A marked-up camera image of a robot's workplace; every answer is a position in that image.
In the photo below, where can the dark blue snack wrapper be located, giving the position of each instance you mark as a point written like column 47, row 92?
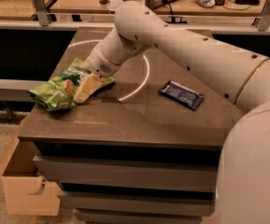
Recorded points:
column 181, row 94

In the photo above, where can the green rice chip bag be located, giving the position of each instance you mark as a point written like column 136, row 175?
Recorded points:
column 58, row 92

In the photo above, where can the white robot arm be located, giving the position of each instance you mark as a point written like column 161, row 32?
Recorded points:
column 243, row 182

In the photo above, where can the grey drawer cabinet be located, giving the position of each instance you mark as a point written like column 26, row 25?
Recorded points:
column 129, row 155

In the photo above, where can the left metal bracket post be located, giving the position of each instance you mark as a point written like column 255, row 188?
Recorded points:
column 42, row 12

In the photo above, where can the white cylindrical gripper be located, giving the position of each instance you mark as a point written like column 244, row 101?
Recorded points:
column 99, row 64

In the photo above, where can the wooden desk behind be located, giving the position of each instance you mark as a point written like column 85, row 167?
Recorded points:
column 180, row 7

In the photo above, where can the cardboard box on floor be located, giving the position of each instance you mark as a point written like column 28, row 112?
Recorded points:
column 25, row 190

